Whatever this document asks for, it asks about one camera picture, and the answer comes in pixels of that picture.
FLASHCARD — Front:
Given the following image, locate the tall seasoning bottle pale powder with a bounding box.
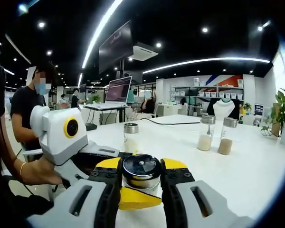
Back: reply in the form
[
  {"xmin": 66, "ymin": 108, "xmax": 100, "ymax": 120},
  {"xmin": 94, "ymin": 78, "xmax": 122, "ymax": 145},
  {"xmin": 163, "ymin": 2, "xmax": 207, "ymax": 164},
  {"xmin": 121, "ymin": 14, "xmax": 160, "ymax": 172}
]
[{"xmin": 197, "ymin": 114, "xmax": 216, "ymax": 152}]

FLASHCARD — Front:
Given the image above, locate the open silver laptop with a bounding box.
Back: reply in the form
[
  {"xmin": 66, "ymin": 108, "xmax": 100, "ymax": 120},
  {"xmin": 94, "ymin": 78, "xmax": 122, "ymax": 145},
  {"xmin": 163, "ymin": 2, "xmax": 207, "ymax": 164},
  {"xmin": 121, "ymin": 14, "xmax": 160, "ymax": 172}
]
[{"xmin": 84, "ymin": 76, "xmax": 133, "ymax": 110}]

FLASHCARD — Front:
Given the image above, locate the short seasoning bottle white powder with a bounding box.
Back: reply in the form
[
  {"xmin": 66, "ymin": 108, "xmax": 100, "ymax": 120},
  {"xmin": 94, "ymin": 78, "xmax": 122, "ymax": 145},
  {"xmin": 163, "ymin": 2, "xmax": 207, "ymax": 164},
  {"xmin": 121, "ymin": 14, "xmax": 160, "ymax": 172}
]
[{"xmin": 121, "ymin": 153, "xmax": 162, "ymax": 200}]

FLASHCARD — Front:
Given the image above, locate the person's left hand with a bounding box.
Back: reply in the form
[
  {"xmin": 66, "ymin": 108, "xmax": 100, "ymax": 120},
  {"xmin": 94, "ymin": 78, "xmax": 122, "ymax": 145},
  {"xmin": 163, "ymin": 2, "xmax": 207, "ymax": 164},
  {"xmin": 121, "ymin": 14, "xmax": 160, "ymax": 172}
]
[{"xmin": 21, "ymin": 158, "xmax": 64, "ymax": 190}]

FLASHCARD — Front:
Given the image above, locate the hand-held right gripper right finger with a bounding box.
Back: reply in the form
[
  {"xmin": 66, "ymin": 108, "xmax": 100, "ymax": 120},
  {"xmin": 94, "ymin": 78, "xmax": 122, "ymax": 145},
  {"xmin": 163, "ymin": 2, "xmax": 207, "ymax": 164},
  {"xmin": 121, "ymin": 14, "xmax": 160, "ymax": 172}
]
[{"xmin": 160, "ymin": 157, "xmax": 255, "ymax": 228}]

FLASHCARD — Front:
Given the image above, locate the black laptop stand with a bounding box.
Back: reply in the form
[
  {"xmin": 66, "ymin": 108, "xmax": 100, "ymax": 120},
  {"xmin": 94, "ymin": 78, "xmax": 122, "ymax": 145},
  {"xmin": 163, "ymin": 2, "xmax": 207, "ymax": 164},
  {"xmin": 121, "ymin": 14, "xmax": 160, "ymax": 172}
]
[{"xmin": 85, "ymin": 105, "xmax": 132, "ymax": 126}]

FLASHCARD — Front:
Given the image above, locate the row of white storage bins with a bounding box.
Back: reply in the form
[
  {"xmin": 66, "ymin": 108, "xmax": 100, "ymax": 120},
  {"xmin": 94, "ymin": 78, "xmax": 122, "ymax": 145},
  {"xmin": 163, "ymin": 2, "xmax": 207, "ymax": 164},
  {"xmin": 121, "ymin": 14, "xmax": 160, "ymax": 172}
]
[{"xmin": 198, "ymin": 92, "xmax": 243, "ymax": 99}]

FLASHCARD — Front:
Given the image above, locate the tall seasoning bottle brown powder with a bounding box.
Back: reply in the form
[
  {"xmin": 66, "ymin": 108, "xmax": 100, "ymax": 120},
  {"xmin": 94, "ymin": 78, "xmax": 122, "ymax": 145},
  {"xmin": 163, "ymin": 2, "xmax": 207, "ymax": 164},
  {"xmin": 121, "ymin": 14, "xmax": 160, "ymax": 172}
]
[{"xmin": 218, "ymin": 117, "xmax": 238, "ymax": 155}]

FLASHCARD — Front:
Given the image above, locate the white ceiling light strip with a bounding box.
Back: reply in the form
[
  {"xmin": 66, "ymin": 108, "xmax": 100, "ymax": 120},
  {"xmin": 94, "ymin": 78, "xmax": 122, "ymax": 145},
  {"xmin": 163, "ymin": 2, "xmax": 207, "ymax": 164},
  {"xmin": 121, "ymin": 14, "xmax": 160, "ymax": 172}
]
[
  {"xmin": 142, "ymin": 56, "xmax": 271, "ymax": 74},
  {"xmin": 82, "ymin": 0, "xmax": 124, "ymax": 69}
]

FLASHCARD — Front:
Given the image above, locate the metal shelving unit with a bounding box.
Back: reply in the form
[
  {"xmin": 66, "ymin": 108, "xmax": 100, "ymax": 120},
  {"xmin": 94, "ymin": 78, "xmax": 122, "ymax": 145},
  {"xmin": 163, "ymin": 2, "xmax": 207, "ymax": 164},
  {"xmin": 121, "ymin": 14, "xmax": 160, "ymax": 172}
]
[{"xmin": 170, "ymin": 85, "xmax": 245, "ymax": 112}]

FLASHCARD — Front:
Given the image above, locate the person's black clothing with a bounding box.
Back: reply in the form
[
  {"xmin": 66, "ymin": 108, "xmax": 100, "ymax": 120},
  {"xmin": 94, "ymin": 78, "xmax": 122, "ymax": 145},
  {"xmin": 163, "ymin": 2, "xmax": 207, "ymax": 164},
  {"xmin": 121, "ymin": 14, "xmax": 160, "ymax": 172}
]
[{"xmin": 0, "ymin": 57, "xmax": 56, "ymax": 225}]

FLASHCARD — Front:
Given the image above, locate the short seasoning bottle beige powder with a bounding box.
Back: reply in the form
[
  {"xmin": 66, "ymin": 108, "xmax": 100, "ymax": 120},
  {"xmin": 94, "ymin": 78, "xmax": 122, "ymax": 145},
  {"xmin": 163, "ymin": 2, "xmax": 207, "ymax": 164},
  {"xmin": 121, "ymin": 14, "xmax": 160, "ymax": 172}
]
[{"xmin": 123, "ymin": 123, "xmax": 140, "ymax": 155}]

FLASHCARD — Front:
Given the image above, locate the black white mannequin bust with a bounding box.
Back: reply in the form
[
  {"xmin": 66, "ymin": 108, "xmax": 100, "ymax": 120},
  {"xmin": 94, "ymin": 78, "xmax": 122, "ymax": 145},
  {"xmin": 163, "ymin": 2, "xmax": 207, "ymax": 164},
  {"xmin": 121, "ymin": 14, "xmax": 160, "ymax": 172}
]
[{"xmin": 206, "ymin": 98, "xmax": 240, "ymax": 119}]

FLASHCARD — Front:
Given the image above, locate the gold bracelet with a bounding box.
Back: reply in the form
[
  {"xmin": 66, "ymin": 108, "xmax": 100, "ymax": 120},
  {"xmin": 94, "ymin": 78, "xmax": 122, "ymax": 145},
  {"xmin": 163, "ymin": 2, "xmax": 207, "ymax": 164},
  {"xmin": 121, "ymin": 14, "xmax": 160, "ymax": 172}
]
[{"xmin": 19, "ymin": 162, "xmax": 27, "ymax": 184}]

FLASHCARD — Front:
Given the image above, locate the brown cardboard box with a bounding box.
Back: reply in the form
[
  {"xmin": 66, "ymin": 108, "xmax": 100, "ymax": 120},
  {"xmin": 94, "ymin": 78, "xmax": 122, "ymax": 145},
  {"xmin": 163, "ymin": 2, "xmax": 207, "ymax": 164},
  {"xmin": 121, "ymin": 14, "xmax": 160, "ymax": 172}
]
[{"xmin": 272, "ymin": 104, "xmax": 283, "ymax": 137}]

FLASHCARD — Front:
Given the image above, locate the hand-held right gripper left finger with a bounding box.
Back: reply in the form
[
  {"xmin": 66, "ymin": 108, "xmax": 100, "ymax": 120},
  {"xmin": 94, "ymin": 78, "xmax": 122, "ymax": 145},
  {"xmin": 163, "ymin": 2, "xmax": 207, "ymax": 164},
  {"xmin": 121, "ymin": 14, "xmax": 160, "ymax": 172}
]
[{"xmin": 26, "ymin": 157, "xmax": 122, "ymax": 228}]

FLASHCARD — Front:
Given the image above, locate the black table cable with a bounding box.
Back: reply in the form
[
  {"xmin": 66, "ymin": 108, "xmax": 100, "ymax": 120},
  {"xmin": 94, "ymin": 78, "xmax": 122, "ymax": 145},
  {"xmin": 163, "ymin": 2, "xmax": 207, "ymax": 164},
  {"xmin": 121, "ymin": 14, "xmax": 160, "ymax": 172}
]
[{"xmin": 134, "ymin": 118, "xmax": 202, "ymax": 126}]

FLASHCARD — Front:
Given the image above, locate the small monitor blue screen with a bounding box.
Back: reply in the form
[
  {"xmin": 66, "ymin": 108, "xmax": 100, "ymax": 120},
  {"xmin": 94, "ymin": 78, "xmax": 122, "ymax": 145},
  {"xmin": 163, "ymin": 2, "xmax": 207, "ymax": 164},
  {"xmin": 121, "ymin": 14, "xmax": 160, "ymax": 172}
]
[{"xmin": 254, "ymin": 104, "xmax": 265, "ymax": 116}]

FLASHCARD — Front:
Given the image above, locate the small plant yellow pot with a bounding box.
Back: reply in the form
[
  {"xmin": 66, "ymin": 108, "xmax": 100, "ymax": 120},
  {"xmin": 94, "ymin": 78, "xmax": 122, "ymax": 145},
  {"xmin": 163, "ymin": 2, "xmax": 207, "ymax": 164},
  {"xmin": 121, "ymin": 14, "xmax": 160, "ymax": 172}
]
[{"xmin": 241, "ymin": 102, "xmax": 252, "ymax": 114}]

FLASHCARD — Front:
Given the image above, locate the hanging black ceiling screen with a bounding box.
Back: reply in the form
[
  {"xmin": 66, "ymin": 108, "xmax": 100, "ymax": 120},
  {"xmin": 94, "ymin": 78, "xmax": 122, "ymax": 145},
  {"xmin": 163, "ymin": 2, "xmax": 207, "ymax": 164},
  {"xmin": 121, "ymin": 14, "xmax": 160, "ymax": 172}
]
[{"xmin": 98, "ymin": 20, "xmax": 133, "ymax": 74}]

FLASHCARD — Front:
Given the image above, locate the ceiling air conditioner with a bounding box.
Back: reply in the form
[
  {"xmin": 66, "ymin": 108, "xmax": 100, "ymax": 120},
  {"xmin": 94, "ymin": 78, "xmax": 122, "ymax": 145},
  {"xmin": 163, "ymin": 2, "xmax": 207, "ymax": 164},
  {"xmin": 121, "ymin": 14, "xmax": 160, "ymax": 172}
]
[{"xmin": 129, "ymin": 42, "xmax": 159, "ymax": 62}]

